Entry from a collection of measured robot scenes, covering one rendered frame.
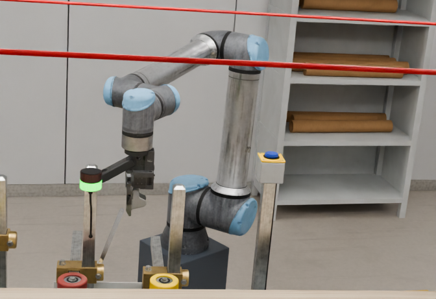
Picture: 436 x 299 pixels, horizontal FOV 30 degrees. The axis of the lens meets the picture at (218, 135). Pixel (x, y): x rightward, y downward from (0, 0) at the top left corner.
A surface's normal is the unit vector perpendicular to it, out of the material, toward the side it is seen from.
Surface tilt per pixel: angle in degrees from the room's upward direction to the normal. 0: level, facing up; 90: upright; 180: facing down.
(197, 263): 90
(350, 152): 90
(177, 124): 90
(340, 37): 90
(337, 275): 0
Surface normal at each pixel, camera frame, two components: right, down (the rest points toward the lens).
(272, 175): 0.12, 0.31
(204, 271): 0.68, 0.27
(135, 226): 0.07, -0.95
